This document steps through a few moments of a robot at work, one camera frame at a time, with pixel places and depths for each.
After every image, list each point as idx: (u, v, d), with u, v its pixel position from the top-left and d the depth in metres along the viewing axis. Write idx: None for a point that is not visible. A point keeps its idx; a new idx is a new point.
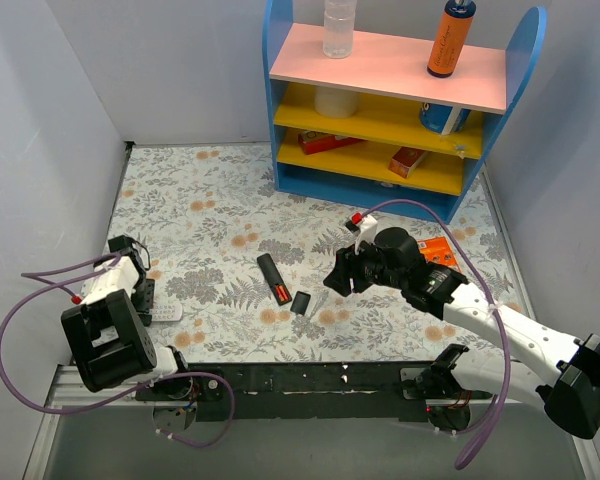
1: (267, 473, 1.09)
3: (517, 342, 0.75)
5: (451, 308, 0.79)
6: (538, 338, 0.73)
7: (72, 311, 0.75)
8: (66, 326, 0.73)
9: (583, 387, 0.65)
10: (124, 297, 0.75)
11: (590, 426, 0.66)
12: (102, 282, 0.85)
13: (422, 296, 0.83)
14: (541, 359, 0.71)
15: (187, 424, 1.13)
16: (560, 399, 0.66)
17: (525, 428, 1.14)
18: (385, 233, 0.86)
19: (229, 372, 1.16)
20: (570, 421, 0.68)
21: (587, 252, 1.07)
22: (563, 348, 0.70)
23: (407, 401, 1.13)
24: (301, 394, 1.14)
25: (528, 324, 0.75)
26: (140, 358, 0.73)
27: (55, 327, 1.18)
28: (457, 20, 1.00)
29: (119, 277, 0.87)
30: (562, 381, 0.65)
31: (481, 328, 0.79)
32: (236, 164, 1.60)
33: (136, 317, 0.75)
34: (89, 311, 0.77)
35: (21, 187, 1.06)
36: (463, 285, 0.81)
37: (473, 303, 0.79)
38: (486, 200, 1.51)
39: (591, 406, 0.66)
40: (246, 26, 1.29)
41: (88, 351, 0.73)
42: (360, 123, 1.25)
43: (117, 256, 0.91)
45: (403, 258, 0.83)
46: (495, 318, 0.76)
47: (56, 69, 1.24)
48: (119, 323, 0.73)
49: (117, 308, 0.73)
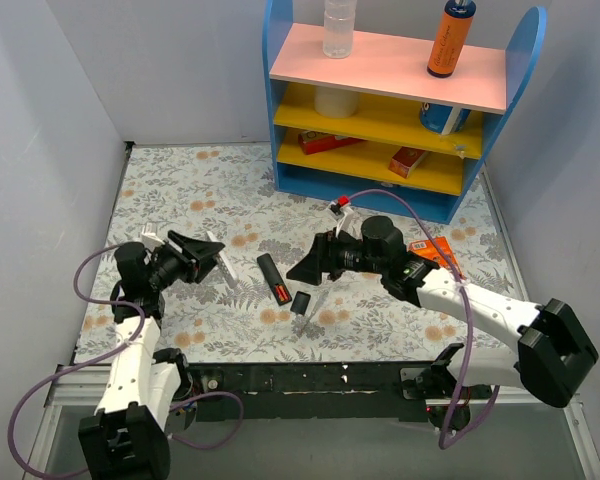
1: (267, 472, 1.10)
3: (481, 313, 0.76)
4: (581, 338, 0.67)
5: (423, 291, 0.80)
6: (501, 308, 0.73)
7: (89, 422, 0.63)
8: (83, 438, 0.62)
9: (546, 348, 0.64)
10: (146, 417, 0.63)
11: (559, 390, 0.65)
12: (123, 376, 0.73)
13: (399, 285, 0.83)
14: (504, 327, 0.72)
15: (186, 425, 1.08)
16: (525, 362, 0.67)
17: (522, 428, 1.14)
18: (372, 221, 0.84)
19: (230, 372, 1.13)
20: (538, 385, 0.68)
21: (587, 253, 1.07)
22: (525, 314, 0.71)
23: (407, 401, 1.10)
24: (301, 394, 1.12)
25: (493, 297, 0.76)
26: (154, 471, 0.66)
27: (56, 327, 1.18)
28: (457, 20, 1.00)
29: (141, 368, 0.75)
30: (521, 343, 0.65)
31: (448, 306, 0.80)
32: (236, 163, 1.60)
33: (155, 430, 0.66)
34: (108, 417, 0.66)
35: (22, 186, 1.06)
36: (433, 271, 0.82)
37: (442, 284, 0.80)
38: (486, 200, 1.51)
39: (556, 369, 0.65)
40: (246, 26, 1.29)
41: (104, 461, 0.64)
42: (360, 123, 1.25)
43: (140, 324, 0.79)
45: (388, 249, 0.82)
46: (462, 295, 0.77)
47: (56, 69, 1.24)
48: (138, 444, 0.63)
49: (137, 429, 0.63)
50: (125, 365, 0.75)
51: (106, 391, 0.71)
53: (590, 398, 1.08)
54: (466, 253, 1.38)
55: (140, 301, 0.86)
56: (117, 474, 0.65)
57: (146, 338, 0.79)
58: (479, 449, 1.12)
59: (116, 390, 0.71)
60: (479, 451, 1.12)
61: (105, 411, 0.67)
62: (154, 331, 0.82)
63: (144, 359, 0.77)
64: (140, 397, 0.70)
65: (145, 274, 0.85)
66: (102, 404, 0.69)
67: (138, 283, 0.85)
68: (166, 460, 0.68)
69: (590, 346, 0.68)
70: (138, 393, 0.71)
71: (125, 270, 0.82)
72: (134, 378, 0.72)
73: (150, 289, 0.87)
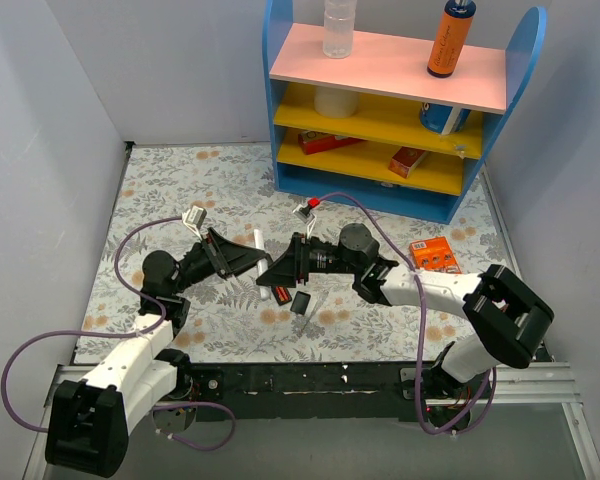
1: (267, 472, 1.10)
3: (434, 293, 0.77)
4: (529, 296, 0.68)
5: (386, 289, 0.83)
6: (449, 283, 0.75)
7: (67, 388, 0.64)
8: (55, 401, 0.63)
9: (491, 308, 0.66)
10: (116, 404, 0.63)
11: (519, 349, 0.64)
12: (117, 358, 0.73)
13: (366, 287, 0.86)
14: (454, 300, 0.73)
15: (187, 425, 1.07)
16: (482, 330, 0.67)
17: (522, 427, 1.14)
18: (350, 228, 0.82)
19: (229, 372, 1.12)
20: (501, 350, 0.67)
21: (587, 252, 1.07)
22: (469, 283, 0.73)
23: (406, 401, 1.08)
24: (301, 394, 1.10)
25: (442, 275, 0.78)
26: (99, 465, 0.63)
27: (56, 325, 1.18)
28: (456, 20, 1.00)
29: (136, 359, 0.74)
30: (469, 309, 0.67)
31: (409, 295, 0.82)
32: (236, 164, 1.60)
33: (119, 424, 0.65)
34: (85, 390, 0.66)
35: (22, 187, 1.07)
36: (394, 269, 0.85)
37: (401, 276, 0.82)
38: (486, 200, 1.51)
39: (511, 328, 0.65)
40: (246, 26, 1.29)
41: (60, 431, 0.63)
42: (360, 123, 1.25)
43: (158, 322, 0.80)
45: (366, 258, 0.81)
46: (417, 282, 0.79)
47: (56, 68, 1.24)
48: (96, 428, 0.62)
49: (101, 412, 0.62)
50: (124, 351, 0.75)
51: (96, 366, 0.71)
53: (591, 398, 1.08)
54: (466, 253, 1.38)
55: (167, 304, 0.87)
56: (67, 454, 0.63)
57: (156, 336, 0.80)
58: (479, 450, 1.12)
59: (104, 369, 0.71)
60: (480, 451, 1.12)
61: (86, 383, 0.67)
62: (165, 334, 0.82)
63: (143, 353, 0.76)
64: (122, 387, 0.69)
65: (169, 287, 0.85)
66: (88, 376, 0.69)
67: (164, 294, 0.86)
68: (114, 460, 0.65)
69: (541, 302, 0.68)
70: (121, 381, 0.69)
71: (149, 284, 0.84)
72: (125, 366, 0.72)
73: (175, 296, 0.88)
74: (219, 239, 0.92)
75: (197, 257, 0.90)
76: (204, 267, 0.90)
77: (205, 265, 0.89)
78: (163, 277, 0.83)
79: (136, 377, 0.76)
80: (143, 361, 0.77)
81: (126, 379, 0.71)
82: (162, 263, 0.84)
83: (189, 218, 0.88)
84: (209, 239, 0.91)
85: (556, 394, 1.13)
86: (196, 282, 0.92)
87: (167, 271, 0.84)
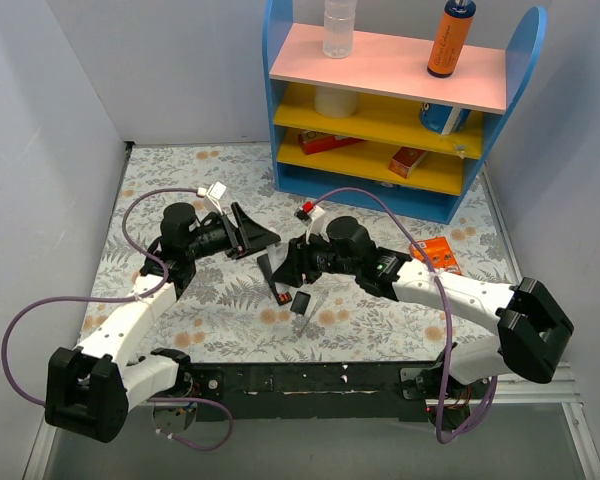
1: (267, 472, 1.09)
3: (458, 301, 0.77)
4: (555, 312, 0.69)
5: (398, 286, 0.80)
6: (477, 293, 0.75)
7: (62, 357, 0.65)
8: (51, 369, 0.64)
9: (524, 326, 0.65)
10: (110, 376, 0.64)
11: (544, 367, 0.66)
12: (115, 324, 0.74)
13: (374, 282, 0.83)
14: (482, 311, 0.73)
15: (186, 425, 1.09)
16: (510, 346, 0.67)
17: (523, 428, 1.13)
18: (337, 221, 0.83)
19: (229, 372, 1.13)
20: (524, 365, 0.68)
21: (587, 252, 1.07)
22: (501, 296, 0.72)
23: (407, 401, 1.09)
24: (301, 394, 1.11)
25: (468, 283, 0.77)
26: (98, 430, 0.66)
27: (56, 323, 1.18)
28: (456, 20, 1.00)
29: (135, 326, 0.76)
30: (503, 327, 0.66)
31: (424, 296, 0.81)
32: (236, 164, 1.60)
33: (116, 392, 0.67)
34: (82, 358, 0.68)
35: (22, 187, 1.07)
36: (407, 264, 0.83)
37: (417, 276, 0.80)
38: (486, 200, 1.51)
39: (539, 346, 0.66)
40: (246, 26, 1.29)
41: (58, 398, 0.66)
42: (360, 123, 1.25)
43: (159, 284, 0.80)
45: (356, 247, 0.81)
46: (437, 285, 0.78)
47: (56, 68, 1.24)
48: (92, 398, 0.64)
49: (96, 383, 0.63)
50: (122, 316, 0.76)
51: (94, 332, 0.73)
53: (591, 399, 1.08)
54: (466, 253, 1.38)
55: (172, 264, 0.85)
56: (66, 418, 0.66)
57: (156, 300, 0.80)
58: (480, 450, 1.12)
59: (101, 336, 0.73)
60: (481, 451, 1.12)
61: (82, 350, 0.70)
62: (167, 296, 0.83)
63: (142, 318, 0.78)
64: (118, 354, 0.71)
65: (183, 241, 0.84)
66: (83, 342, 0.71)
67: (173, 247, 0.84)
68: (113, 424, 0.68)
69: (564, 317, 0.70)
70: (117, 350, 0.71)
71: (166, 230, 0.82)
72: (122, 333, 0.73)
73: (185, 256, 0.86)
74: (242, 216, 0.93)
75: (213, 229, 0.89)
76: (220, 238, 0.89)
77: (220, 237, 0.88)
78: (181, 222, 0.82)
79: (135, 342, 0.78)
80: (143, 325, 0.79)
81: (124, 347, 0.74)
82: (183, 211, 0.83)
83: (212, 191, 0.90)
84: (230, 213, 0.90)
85: (556, 394, 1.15)
86: (206, 254, 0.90)
87: (186, 219, 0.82)
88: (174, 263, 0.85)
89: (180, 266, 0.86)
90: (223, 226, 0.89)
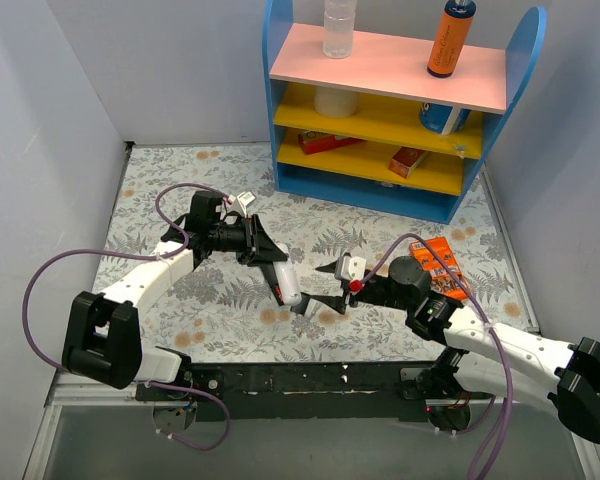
1: (266, 472, 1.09)
3: (514, 355, 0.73)
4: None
5: (450, 334, 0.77)
6: (534, 349, 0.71)
7: (85, 297, 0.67)
8: (74, 308, 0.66)
9: (585, 389, 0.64)
10: (131, 319, 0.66)
11: None
12: (138, 277, 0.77)
13: (424, 325, 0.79)
14: (540, 369, 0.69)
15: (187, 425, 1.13)
16: (567, 407, 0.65)
17: (523, 428, 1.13)
18: (403, 263, 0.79)
19: (230, 373, 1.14)
20: (582, 427, 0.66)
21: (587, 252, 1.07)
22: (560, 356, 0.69)
23: (407, 401, 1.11)
24: (301, 394, 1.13)
25: (523, 336, 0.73)
26: (112, 376, 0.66)
27: (56, 323, 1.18)
28: (457, 20, 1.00)
29: (154, 281, 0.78)
30: (561, 387, 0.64)
31: (478, 347, 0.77)
32: (236, 164, 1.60)
33: (133, 338, 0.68)
34: (102, 304, 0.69)
35: (23, 188, 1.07)
36: (462, 310, 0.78)
37: (469, 325, 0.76)
38: (486, 200, 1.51)
39: None
40: (246, 26, 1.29)
41: (77, 340, 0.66)
42: (360, 123, 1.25)
43: (177, 249, 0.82)
45: (416, 292, 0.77)
46: (492, 336, 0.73)
47: (57, 68, 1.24)
48: (111, 339, 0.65)
49: (117, 325, 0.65)
50: (145, 271, 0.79)
51: (116, 281, 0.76)
53: None
54: (466, 253, 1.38)
55: (192, 235, 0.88)
56: (81, 364, 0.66)
57: (176, 263, 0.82)
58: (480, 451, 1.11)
59: (123, 286, 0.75)
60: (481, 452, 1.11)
61: (105, 295, 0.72)
62: (185, 263, 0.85)
63: (162, 276, 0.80)
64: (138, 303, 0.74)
65: (209, 217, 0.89)
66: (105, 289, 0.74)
67: (198, 220, 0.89)
68: (125, 373, 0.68)
69: None
70: (138, 298, 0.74)
71: (195, 203, 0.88)
72: (143, 285, 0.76)
73: (205, 233, 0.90)
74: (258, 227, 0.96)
75: (234, 227, 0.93)
76: (236, 237, 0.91)
77: (237, 237, 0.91)
78: (211, 198, 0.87)
79: (151, 298, 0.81)
80: (161, 283, 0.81)
81: (143, 298, 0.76)
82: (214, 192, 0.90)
83: (241, 198, 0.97)
84: (251, 219, 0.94)
85: None
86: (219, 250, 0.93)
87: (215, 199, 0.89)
88: (195, 236, 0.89)
89: (200, 239, 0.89)
90: (243, 228, 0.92)
